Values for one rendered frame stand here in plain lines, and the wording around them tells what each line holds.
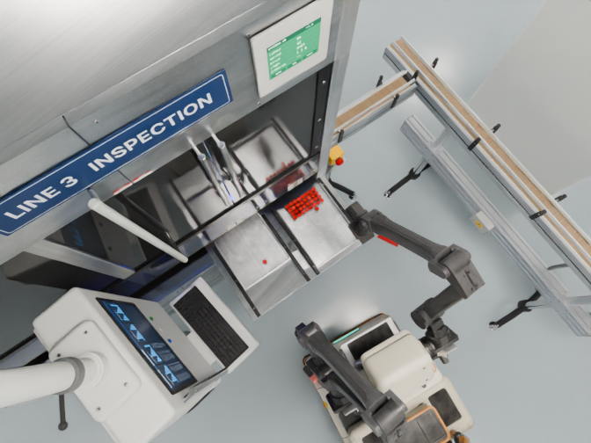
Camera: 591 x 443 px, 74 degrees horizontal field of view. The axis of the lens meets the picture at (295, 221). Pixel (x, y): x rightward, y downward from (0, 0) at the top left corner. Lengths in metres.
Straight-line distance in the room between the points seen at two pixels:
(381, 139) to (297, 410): 2.04
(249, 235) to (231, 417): 1.35
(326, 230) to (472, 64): 2.27
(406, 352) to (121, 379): 0.89
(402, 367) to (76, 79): 1.21
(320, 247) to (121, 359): 1.04
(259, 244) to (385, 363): 0.84
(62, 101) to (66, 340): 0.72
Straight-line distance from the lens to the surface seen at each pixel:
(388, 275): 2.85
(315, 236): 1.92
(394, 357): 1.44
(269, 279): 1.89
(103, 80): 0.88
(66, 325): 1.38
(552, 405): 3.26
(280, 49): 0.97
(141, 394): 1.29
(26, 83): 0.94
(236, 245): 1.93
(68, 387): 1.16
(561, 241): 2.26
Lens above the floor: 2.75
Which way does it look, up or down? 75 degrees down
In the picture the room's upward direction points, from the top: straight up
